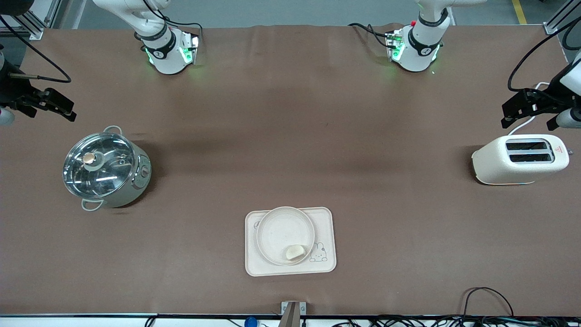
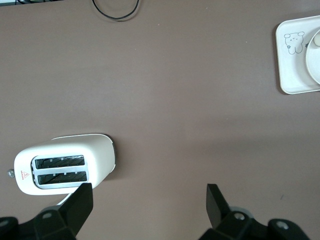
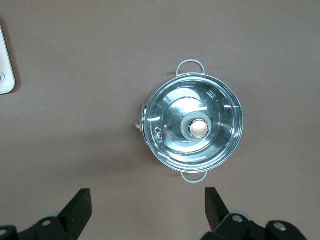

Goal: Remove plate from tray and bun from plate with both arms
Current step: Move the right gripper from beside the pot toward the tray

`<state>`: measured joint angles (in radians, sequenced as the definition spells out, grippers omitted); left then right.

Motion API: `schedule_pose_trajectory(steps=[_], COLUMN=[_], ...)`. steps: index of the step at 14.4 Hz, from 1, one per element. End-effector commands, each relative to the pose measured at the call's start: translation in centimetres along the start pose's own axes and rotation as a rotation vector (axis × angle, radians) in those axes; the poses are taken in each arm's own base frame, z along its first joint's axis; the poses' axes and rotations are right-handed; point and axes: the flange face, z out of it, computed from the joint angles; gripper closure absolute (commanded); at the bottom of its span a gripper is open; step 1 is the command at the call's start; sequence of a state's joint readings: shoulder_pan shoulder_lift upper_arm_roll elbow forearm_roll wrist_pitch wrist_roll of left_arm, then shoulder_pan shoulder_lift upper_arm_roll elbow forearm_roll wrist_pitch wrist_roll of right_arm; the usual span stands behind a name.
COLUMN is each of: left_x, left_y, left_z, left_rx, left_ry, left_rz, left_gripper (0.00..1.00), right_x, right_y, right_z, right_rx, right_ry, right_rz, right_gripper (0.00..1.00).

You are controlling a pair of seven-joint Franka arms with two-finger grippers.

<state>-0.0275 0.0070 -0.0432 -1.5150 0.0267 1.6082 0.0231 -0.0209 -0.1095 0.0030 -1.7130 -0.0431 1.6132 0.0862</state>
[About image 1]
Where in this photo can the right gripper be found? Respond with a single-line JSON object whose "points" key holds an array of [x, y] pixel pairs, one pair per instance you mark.
{"points": [[10, 91]]}

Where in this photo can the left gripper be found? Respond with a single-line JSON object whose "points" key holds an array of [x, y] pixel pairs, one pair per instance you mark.
{"points": [[552, 99]]}

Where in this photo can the round beige plate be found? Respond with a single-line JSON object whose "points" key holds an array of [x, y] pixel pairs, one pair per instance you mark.
{"points": [[280, 232]]}

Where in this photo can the small pale bun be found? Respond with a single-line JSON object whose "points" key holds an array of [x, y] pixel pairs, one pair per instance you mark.
{"points": [[295, 252]]}

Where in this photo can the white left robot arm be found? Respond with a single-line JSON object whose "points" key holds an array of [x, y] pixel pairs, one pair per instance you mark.
{"points": [[420, 45]]}

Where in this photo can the cream two-slot toaster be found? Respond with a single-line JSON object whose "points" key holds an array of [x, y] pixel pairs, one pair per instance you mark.
{"points": [[499, 165]]}

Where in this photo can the glass pot lid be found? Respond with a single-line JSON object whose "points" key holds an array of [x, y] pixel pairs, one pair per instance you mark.
{"points": [[100, 168]]}

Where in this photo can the pale green electric pot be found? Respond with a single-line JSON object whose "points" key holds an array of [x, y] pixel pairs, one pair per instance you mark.
{"points": [[136, 186]]}

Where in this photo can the brown table cover mat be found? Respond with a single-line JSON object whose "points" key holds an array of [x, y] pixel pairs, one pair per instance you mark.
{"points": [[290, 113]]}

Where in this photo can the beige rabbit print tray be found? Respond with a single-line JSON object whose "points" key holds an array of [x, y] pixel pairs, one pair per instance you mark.
{"points": [[324, 268]]}

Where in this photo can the small blue round object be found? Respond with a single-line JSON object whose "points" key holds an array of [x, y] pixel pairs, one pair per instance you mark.
{"points": [[250, 322]]}

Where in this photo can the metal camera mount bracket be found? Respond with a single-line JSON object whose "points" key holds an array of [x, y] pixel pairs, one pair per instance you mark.
{"points": [[292, 313]]}

